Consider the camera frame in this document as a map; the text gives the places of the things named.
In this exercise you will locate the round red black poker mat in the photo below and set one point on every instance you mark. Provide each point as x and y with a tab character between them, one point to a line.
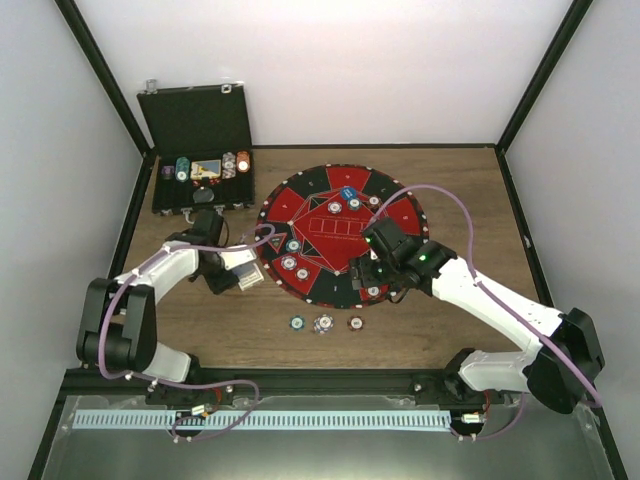
299	207

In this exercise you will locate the black aluminium frame post right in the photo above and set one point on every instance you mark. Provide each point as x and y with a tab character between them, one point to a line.
561	39

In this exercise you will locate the brown poker chip stack table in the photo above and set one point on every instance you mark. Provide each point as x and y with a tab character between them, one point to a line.
355	323

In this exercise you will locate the black aluminium frame post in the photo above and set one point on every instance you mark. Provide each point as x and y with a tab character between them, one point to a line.
561	39
92	52

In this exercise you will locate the purple chip stack in case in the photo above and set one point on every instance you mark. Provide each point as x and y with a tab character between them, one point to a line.
167	172

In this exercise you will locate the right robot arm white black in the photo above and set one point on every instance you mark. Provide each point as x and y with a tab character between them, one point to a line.
559	354

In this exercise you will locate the white card box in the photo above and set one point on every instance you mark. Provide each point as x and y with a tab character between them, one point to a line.
250	285

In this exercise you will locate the metal sheet front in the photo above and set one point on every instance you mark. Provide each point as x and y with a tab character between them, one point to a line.
521	440

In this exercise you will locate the green poker chip stack table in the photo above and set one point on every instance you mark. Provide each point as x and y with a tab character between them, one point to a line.
297	323

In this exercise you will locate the card deck in case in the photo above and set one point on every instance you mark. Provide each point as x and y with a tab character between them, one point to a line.
205	169

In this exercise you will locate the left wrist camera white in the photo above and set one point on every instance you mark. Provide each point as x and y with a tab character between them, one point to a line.
237	256

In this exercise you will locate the blue small blind button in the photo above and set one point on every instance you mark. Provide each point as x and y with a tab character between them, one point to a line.
348	193

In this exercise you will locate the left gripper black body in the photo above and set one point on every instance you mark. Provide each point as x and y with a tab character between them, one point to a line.
215	284

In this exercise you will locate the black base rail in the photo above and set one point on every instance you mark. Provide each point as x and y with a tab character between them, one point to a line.
441	387

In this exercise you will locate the light blue slotted cable duct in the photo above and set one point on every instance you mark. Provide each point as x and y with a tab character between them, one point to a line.
396	420

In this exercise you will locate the blue white chips in case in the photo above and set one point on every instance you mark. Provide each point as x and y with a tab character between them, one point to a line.
229	168

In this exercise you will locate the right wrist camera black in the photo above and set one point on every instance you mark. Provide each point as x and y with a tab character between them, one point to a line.
388	241

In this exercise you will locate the green chip stack in case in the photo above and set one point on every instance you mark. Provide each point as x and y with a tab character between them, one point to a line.
182	169

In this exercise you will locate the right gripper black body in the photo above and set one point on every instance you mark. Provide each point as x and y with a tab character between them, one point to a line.
361	269

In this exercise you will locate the clear dealer button in case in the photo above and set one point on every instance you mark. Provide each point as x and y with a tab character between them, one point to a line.
203	195

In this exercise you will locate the triangular all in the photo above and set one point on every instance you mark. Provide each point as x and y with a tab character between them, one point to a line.
277	243

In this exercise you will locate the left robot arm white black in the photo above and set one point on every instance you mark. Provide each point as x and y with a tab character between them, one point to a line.
118	327

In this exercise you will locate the black aluminium frame post left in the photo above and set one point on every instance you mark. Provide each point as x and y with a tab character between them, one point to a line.
92	52

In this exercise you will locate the black poker case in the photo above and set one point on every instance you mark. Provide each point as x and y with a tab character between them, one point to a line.
200	123

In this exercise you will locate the orange chips in case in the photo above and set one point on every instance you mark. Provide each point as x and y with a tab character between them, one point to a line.
243	161

